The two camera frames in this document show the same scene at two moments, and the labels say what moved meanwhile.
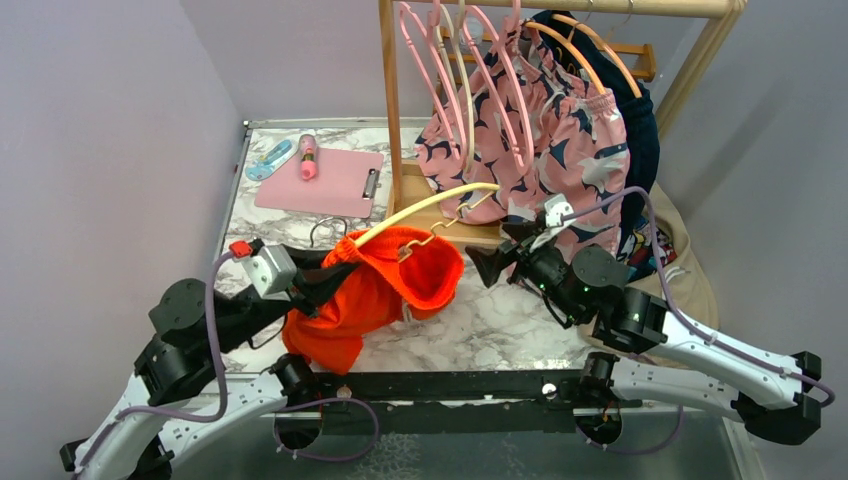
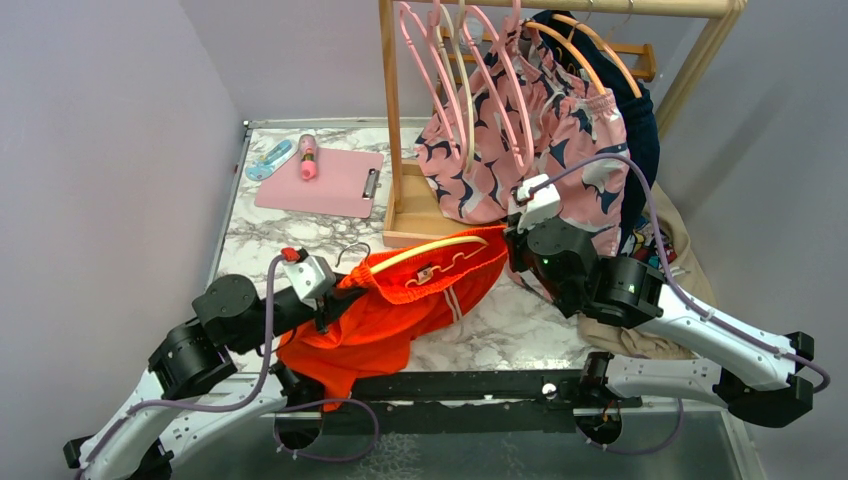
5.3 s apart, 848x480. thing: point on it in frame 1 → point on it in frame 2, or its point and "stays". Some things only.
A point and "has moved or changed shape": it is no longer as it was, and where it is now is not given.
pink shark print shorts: x=518 y=136 stays
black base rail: x=451 y=401 stays
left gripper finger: x=313 y=286 → x=329 y=306
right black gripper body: x=546 y=269 stays
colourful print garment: x=638 y=253 stays
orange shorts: x=400 y=269 has moved or changed shape
